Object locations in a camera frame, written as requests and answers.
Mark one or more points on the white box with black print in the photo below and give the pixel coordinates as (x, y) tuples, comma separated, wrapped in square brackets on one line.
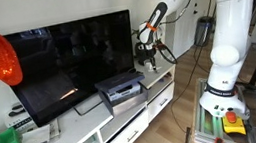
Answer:
[(20, 118)]

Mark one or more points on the black flat screen television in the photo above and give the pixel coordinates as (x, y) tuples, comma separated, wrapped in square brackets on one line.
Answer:
[(66, 63)]

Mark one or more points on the black round plant pot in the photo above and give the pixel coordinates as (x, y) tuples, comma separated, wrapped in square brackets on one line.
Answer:
[(140, 59)]

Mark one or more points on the white television stand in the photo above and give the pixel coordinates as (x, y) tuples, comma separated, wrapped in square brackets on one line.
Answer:
[(75, 126)]

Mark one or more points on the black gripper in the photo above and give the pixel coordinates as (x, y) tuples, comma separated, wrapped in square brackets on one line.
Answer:
[(145, 50)]

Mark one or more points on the white paper envelope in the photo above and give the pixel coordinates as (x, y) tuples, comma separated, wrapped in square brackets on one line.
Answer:
[(34, 136)]

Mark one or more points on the yellow emergency stop box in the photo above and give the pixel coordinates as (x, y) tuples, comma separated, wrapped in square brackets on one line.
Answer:
[(232, 122)]

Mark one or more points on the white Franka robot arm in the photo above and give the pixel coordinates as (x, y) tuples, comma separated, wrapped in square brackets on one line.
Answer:
[(234, 16)]

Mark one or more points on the wrist camera with orange mount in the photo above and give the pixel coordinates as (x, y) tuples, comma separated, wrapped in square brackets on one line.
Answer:
[(160, 45)]

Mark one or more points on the black round object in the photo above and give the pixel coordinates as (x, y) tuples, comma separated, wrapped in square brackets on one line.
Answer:
[(131, 70)]

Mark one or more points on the grey trash bin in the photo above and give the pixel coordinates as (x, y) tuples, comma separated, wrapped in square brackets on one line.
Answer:
[(203, 30)]

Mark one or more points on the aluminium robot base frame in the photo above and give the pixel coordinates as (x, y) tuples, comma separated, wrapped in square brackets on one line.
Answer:
[(206, 127)]

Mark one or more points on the dark blue open box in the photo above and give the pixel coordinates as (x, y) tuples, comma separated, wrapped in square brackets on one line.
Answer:
[(122, 92)]

